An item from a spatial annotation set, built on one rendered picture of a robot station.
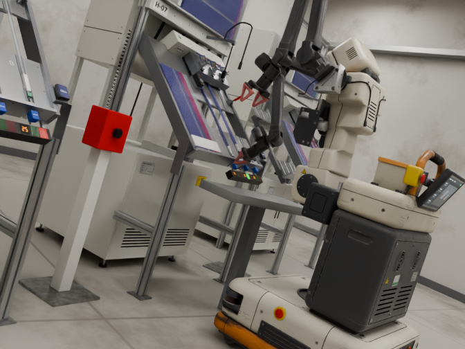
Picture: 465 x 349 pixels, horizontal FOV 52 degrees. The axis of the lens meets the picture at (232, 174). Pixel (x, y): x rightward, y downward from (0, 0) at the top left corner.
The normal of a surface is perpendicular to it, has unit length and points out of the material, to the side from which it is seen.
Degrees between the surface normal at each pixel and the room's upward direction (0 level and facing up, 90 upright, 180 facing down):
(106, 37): 90
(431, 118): 90
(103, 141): 90
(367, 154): 90
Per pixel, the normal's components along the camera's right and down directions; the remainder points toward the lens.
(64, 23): 0.64, 0.25
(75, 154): -0.50, -0.11
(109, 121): 0.81, 0.29
